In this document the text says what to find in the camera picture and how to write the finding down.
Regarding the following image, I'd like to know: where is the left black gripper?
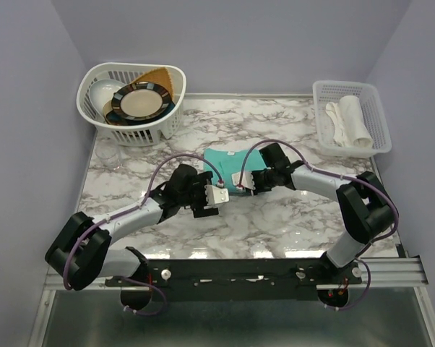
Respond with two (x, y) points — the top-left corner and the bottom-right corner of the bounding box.
(178, 171), (218, 217)

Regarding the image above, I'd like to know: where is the teal t shirt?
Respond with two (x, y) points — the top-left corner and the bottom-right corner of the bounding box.
(203, 148), (266, 195)

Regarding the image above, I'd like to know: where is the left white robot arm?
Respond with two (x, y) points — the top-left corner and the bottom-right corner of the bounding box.
(45, 164), (229, 291)

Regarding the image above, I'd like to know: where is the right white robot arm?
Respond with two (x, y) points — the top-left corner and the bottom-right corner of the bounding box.
(250, 140), (399, 283)

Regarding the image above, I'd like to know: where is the folded white cloth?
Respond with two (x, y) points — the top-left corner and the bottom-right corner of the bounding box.
(325, 102), (353, 147)

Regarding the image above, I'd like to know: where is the clear drinking glass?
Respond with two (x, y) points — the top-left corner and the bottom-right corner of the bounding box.
(95, 146), (122, 170)

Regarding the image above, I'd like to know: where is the rolled white t shirt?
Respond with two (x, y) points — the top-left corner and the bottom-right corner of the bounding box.
(338, 95), (374, 149)

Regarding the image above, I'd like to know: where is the rectangular white mesh basket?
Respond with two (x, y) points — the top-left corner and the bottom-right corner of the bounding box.
(312, 80), (392, 158)

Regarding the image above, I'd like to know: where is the striped rim beige plate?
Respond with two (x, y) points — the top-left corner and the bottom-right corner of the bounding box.
(111, 82), (173, 120)

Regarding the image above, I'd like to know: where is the round white dish basket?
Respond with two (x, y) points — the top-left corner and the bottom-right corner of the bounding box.
(76, 62), (187, 147)

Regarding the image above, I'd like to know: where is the white bowl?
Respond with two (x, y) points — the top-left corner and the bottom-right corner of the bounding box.
(89, 79), (125, 115)

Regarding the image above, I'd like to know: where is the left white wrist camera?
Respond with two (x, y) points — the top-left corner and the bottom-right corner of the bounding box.
(204, 184), (230, 209)

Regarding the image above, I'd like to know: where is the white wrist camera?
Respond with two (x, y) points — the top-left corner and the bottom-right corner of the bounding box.
(204, 184), (230, 209)
(231, 171), (255, 192)

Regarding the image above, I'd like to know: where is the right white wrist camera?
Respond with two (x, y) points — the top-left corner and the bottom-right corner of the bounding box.
(231, 171), (255, 192)

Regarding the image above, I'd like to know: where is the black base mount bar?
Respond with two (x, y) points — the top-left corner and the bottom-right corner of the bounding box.
(105, 257), (363, 303)

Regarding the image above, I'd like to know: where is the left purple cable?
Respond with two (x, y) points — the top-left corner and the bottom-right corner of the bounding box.
(64, 154), (225, 292)

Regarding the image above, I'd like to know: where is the aluminium frame rail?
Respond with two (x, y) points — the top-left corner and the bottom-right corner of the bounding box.
(44, 250), (428, 291)

